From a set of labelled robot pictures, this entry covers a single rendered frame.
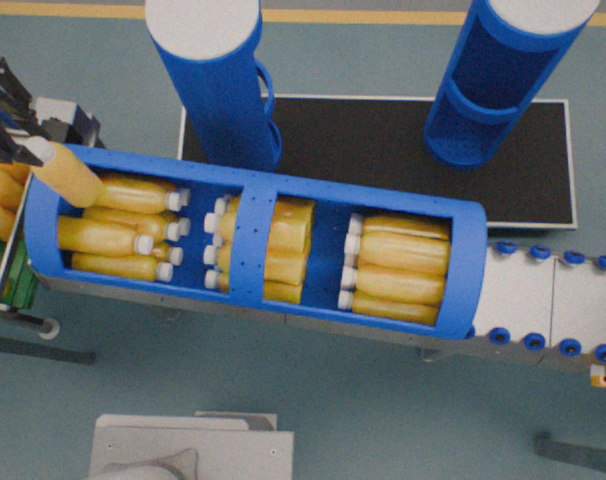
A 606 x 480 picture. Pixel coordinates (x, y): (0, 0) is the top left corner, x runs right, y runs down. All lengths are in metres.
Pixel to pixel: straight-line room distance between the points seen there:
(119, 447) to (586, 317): 1.04
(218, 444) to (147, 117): 1.71
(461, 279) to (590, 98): 1.79
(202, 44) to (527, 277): 0.94
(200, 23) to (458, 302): 0.91
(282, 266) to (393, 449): 1.27
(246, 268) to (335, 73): 1.65
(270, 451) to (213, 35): 0.96
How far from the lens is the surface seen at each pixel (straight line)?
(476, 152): 2.42
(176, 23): 1.60
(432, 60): 2.76
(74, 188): 1.13
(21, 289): 1.62
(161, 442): 1.29
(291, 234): 1.18
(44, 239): 1.28
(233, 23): 1.58
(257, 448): 1.26
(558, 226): 2.43
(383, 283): 1.21
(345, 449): 2.34
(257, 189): 1.19
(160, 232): 1.34
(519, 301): 1.49
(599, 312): 1.55
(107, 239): 1.30
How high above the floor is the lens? 2.33
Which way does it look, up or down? 75 degrees down
